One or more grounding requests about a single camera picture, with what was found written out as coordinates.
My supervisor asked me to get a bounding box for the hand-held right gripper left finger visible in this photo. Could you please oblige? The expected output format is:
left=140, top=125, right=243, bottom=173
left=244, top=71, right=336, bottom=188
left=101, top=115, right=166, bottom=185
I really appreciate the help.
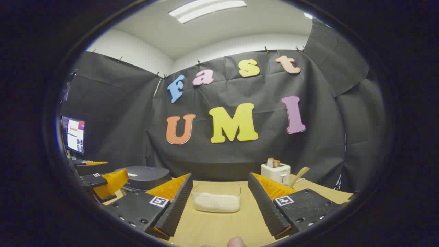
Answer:
left=103, top=173, right=193, bottom=240

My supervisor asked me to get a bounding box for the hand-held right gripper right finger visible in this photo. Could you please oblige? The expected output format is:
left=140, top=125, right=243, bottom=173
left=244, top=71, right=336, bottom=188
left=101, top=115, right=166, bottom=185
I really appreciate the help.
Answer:
left=248, top=172, right=343, bottom=240

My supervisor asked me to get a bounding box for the dark grey rice cooker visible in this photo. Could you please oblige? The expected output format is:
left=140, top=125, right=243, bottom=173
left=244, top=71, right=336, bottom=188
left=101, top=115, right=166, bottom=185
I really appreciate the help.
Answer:
left=115, top=166, right=172, bottom=191

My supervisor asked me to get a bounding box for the wooden spoon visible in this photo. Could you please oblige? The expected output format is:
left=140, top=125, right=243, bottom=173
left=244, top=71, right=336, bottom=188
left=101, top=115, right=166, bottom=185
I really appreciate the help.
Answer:
left=289, top=167, right=310, bottom=188

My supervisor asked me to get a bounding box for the white toaster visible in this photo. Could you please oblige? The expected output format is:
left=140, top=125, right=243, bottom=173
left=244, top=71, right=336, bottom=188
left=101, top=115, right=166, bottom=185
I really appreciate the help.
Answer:
left=261, top=163, right=291, bottom=186

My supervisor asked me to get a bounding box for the computer monitor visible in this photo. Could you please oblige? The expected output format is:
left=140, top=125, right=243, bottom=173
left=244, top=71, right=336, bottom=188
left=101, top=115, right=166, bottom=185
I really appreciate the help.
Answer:
left=61, top=116, right=85, bottom=155

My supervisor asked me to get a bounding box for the black backdrop cloth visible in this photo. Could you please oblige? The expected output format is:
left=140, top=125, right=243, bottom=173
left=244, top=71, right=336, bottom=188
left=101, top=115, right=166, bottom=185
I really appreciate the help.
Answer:
left=60, top=19, right=386, bottom=192

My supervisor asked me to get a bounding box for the ceiling light panel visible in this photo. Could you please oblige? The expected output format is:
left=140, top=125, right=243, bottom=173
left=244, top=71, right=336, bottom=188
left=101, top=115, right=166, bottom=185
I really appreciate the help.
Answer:
left=168, top=0, right=247, bottom=24

